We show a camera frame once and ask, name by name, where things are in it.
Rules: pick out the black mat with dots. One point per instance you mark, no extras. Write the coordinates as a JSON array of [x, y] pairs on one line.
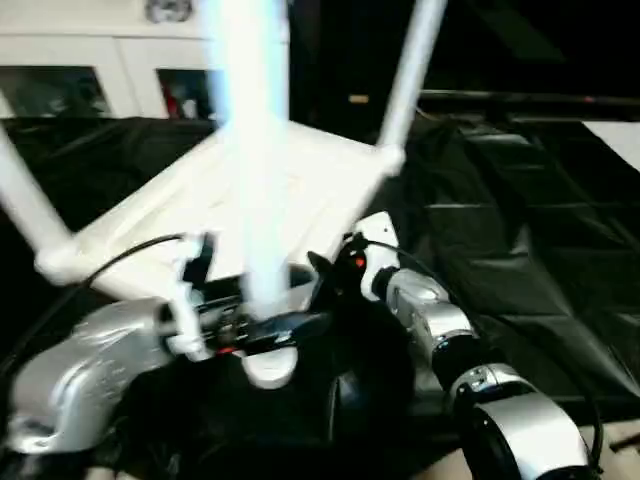
[[525, 225]]

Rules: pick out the thin black rod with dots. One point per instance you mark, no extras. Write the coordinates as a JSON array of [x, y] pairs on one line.
[[626, 441]]

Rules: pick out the large black case yellow label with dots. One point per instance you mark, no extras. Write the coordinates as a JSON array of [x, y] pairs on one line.
[[325, 50]]

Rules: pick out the red bottle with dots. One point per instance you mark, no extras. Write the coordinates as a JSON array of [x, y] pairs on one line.
[[173, 100]]

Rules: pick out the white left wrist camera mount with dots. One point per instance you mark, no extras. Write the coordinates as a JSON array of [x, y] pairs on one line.
[[182, 320]]

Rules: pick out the white flat panel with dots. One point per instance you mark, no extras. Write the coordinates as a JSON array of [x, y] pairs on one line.
[[617, 144]]

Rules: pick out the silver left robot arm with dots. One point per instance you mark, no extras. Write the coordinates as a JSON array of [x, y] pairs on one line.
[[90, 355]]

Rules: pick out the grey metal bar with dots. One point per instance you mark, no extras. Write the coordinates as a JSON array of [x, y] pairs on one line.
[[525, 100]]

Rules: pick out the white cabinet with glass doors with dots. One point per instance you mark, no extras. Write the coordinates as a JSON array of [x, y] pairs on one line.
[[100, 50]]

